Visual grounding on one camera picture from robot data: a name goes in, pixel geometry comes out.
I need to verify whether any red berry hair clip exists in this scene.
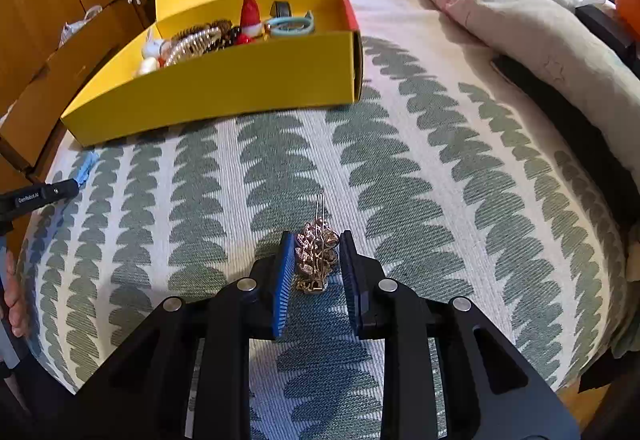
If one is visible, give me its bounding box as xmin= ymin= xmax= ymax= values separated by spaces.
xmin=234 ymin=33 xmax=256 ymax=45

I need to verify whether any white fluffy bunny hair clip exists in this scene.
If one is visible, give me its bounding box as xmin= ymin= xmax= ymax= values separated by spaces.
xmin=141 ymin=29 xmax=165 ymax=60

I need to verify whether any black leather wristwatch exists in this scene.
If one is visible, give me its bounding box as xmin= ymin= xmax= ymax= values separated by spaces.
xmin=270 ymin=0 xmax=292 ymax=18

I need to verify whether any wooden wardrobe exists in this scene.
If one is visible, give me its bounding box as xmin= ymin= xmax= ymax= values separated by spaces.
xmin=1 ymin=0 xmax=155 ymax=192

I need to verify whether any leaf patterned bed cover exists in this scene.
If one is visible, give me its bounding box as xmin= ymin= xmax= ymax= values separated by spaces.
xmin=16 ymin=0 xmax=628 ymax=439

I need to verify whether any gold chain jewelry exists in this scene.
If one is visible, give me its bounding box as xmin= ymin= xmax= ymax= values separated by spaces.
xmin=294 ymin=192 xmax=340 ymax=295

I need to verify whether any santa hat hair clip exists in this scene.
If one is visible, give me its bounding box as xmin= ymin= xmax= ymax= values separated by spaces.
xmin=240 ymin=0 xmax=262 ymax=38

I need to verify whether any person's left hand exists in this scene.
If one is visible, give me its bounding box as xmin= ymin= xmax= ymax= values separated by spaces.
xmin=1 ymin=251 xmax=29 ymax=338

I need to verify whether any yellow and red cardboard box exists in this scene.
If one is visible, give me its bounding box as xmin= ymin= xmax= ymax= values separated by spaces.
xmin=61 ymin=0 xmax=363 ymax=147

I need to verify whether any teal jade bangle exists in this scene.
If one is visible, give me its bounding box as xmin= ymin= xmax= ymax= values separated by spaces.
xmin=265 ymin=11 xmax=314 ymax=37

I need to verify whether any white rabbit figurine hairpin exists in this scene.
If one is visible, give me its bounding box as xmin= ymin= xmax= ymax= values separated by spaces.
xmin=134 ymin=57 xmax=162 ymax=78

